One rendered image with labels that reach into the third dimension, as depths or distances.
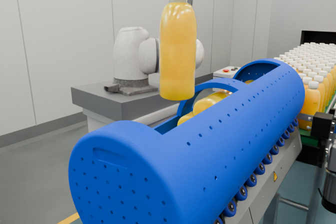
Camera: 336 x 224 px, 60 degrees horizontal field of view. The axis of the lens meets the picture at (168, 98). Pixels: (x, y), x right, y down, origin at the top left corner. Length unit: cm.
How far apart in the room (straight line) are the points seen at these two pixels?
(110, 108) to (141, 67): 21
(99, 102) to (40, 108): 237
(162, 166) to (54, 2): 316
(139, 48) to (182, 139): 75
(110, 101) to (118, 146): 68
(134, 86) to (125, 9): 288
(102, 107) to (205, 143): 73
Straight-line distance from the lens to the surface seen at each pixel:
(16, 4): 335
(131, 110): 115
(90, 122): 138
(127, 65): 122
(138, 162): 47
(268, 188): 102
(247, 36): 609
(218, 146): 58
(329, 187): 156
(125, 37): 122
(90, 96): 127
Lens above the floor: 144
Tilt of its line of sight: 18 degrees down
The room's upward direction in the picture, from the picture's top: straight up
